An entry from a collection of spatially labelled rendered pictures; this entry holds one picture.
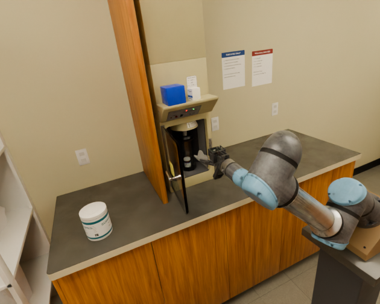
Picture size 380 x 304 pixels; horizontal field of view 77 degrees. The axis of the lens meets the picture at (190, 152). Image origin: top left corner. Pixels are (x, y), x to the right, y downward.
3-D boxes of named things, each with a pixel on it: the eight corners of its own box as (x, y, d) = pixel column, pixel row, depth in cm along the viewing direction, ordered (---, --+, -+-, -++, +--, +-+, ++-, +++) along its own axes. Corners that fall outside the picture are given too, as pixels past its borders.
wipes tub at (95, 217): (86, 228, 129) (78, 206, 122) (111, 220, 133) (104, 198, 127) (87, 245, 118) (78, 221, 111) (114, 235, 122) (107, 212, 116)
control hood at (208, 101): (158, 122, 132) (155, 104, 128) (210, 110, 143) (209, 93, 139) (165, 126, 123) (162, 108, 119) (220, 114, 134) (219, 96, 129)
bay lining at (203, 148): (161, 166, 171) (153, 118, 156) (194, 156, 179) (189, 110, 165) (174, 181, 150) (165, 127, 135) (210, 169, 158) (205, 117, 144)
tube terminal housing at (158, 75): (158, 176, 173) (138, 63, 141) (199, 163, 184) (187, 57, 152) (171, 192, 152) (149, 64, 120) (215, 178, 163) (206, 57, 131)
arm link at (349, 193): (380, 193, 90) (368, 179, 83) (364, 225, 89) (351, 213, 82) (346, 183, 100) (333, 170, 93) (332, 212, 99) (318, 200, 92)
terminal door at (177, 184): (172, 186, 149) (163, 125, 132) (188, 215, 122) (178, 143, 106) (171, 187, 149) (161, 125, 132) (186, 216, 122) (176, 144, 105)
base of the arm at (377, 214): (392, 199, 95) (385, 190, 89) (378, 234, 93) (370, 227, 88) (351, 189, 107) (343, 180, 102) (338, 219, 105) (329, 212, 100)
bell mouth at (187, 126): (166, 126, 155) (164, 117, 153) (190, 120, 161) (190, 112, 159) (175, 133, 140) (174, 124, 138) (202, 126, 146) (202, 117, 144)
